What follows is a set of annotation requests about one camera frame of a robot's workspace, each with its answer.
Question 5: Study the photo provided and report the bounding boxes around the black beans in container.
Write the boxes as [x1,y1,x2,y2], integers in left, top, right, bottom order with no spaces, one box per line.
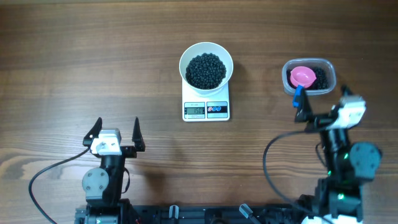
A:
[286,67,329,90]

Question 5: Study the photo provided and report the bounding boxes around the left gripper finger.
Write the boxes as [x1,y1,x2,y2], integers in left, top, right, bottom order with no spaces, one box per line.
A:
[83,117,103,147]
[132,117,146,152]

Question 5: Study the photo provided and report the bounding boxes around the white digital kitchen scale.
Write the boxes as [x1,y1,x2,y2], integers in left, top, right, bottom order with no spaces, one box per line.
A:
[182,76,231,122]

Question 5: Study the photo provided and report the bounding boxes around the cream bowl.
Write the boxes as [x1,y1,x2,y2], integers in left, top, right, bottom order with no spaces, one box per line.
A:
[178,42,234,95]

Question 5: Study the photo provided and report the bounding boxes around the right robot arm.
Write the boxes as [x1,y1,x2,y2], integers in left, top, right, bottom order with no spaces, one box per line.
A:
[293,86,382,223]

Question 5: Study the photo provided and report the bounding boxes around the clear plastic container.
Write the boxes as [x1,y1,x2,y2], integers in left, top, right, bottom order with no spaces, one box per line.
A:
[282,58,336,96]

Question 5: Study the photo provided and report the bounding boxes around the black beans in bowl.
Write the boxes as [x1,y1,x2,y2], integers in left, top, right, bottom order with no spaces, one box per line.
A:
[185,53,226,90]

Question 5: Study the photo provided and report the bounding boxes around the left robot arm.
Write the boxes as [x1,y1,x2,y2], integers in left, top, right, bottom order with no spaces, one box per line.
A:
[75,118,146,224]

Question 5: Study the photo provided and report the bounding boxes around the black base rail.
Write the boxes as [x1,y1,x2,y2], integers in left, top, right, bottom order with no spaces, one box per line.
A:
[74,200,307,224]

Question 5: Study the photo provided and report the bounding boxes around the pink scoop blue handle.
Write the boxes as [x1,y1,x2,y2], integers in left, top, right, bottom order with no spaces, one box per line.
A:
[290,66,317,108]

